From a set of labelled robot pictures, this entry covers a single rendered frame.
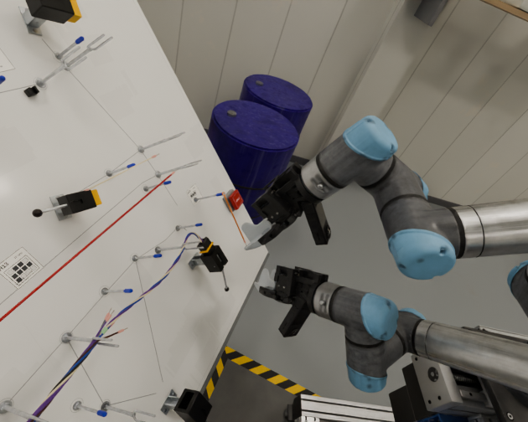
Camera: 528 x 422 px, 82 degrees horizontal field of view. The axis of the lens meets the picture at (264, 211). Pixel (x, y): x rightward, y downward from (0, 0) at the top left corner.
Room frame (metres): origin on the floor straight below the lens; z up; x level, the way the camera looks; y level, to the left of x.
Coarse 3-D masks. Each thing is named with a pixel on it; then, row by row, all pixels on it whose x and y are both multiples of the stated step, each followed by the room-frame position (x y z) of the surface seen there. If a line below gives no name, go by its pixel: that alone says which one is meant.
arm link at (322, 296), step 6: (324, 282) 0.43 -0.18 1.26; (318, 288) 0.41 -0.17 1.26; (324, 288) 0.41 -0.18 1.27; (330, 288) 0.41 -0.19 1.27; (336, 288) 0.41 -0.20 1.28; (318, 294) 0.40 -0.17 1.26; (324, 294) 0.40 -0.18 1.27; (330, 294) 0.39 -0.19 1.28; (318, 300) 0.39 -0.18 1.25; (324, 300) 0.39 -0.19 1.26; (318, 306) 0.38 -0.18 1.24; (324, 306) 0.38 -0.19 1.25; (318, 312) 0.38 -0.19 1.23; (324, 312) 0.37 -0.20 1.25; (330, 318) 0.36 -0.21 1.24
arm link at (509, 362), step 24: (408, 312) 0.46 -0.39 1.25; (408, 336) 0.39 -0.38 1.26; (432, 336) 0.39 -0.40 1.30; (456, 336) 0.38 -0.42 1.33; (480, 336) 0.38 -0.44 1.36; (432, 360) 0.36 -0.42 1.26; (456, 360) 0.34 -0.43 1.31; (480, 360) 0.34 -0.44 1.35; (504, 360) 0.33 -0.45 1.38; (504, 384) 0.31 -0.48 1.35
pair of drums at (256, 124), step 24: (240, 96) 2.25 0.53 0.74; (264, 96) 2.13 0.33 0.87; (288, 96) 2.31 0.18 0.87; (216, 120) 1.55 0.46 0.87; (240, 120) 1.67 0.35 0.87; (264, 120) 1.80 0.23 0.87; (288, 120) 2.11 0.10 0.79; (216, 144) 1.49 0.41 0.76; (240, 144) 1.45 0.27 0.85; (264, 144) 1.52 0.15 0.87; (288, 144) 1.64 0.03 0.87; (240, 168) 1.45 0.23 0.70; (264, 168) 1.50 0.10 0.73; (240, 192) 1.46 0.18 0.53; (264, 192) 1.55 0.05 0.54
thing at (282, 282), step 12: (276, 276) 0.46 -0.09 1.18; (288, 276) 0.44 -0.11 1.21; (300, 276) 0.45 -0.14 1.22; (312, 276) 0.46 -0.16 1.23; (324, 276) 0.45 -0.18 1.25; (276, 288) 0.44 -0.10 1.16; (288, 288) 0.42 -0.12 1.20; (300, 288) 0.43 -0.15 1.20; (312, 288) 0.41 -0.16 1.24; (276, 300) 0.41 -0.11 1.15; (288, 300) 0.41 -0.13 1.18; (312, 300) 0.39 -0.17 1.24; (312, 312) 0.39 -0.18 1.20
